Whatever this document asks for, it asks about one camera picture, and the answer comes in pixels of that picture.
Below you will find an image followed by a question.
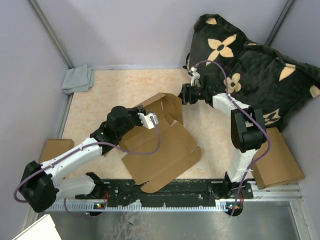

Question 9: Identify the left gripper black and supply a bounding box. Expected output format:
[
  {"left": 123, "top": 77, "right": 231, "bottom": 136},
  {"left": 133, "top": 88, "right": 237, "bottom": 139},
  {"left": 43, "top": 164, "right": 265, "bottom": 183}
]
[{"left": 117, "top": 105, "right": 148, "bottom": 138}]

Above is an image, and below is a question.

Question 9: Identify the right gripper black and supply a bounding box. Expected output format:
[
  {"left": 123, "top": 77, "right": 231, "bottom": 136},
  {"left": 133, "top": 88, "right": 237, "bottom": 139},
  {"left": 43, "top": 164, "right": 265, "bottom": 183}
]
[{"left": 173, "top": 83, "right": 208, "bottom": 106}]

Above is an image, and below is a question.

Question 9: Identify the brown cardboard box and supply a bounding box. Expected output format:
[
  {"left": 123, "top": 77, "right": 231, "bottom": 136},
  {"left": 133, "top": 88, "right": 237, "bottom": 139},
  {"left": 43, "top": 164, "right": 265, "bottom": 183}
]
[{"left": 119, "top": 92, "right": 202, "bottom": 194}]

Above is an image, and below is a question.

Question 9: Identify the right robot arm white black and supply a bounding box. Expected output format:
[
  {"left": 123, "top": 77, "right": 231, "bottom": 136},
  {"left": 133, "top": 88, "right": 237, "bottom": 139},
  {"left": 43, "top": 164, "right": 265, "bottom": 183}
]
[{"left": 211, "top": 93, "right": 267, "bottom": 199}]

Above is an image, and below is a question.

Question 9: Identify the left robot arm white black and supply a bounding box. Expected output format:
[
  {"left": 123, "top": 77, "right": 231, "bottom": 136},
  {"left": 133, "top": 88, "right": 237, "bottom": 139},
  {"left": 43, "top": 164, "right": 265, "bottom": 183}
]
[{"left": 13, "top": 105, "right": 154, "bottom": 213}]

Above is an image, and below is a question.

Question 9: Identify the folded cardboard box left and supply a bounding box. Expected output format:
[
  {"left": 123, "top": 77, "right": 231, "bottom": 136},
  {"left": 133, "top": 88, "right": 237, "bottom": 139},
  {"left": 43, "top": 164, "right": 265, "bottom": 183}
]
[{"left": 39, "top": 138, "right": 75, "bottom": 163}]

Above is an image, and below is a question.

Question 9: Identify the folded cardboard box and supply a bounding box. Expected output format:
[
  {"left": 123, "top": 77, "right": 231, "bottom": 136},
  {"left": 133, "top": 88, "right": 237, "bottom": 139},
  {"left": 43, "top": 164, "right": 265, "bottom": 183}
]
[
  {"left": 39, "top": 138, "right": 75, "bottom": 163},
  {"left": 251, "top": 127, "right": 305, "bottom": 190}
]

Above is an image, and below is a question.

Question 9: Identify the folded cardboard box right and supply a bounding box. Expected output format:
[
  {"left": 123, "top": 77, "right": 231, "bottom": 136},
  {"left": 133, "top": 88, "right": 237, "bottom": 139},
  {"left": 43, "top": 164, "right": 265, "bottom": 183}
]
[{"left": 251, "top": 127, "right": 305, "bottom": 190}]

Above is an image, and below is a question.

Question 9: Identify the grey folded cloth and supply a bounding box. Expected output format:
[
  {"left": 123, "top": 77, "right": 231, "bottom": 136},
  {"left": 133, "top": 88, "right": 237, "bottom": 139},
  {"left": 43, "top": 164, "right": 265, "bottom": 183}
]
[{"left": 61, "top": 64, "right": 94, "bottom": 95}]

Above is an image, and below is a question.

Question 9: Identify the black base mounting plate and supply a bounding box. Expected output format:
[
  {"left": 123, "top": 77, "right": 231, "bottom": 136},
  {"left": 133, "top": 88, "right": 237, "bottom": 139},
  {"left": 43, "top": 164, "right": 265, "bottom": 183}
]
[{"left": 74, "top": 178, "right": 254, "bottom": 208}]

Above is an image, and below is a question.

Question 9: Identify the black floral plush pillow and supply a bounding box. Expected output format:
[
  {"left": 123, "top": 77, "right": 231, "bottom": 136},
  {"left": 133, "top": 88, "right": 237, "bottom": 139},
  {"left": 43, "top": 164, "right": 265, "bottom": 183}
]
[{"left": 185, "top": 14, "right": 320, "bottom": 131}]

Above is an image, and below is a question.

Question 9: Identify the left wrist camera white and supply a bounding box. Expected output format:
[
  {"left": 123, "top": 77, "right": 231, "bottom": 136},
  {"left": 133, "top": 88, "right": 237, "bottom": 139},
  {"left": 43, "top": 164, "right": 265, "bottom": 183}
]
[{"left": 138, "top": 112, "right": 159, "bottom": 130}]

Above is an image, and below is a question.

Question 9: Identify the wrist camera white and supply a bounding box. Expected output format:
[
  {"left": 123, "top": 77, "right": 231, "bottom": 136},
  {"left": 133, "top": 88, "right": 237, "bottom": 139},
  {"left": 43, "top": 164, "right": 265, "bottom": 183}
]
[
  {"left": 138, "top": 112, "right": 159, "bottom": 130},
  {"left": 188, "top": 66, "right": 200, "bottom": 87}
]

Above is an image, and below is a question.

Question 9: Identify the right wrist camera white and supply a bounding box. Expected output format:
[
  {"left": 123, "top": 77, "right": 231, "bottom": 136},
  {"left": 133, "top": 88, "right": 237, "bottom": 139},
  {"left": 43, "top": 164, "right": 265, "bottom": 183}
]
[{"left": 188, "top": 66, "right": 200, "bottom": 87}]

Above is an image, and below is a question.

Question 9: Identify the aluminium rail frame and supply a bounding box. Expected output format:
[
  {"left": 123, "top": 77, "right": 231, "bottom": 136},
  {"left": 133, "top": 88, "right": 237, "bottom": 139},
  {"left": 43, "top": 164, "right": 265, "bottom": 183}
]
[{"left": 21, "top": 181, "right": 312, "bottom": 240}]

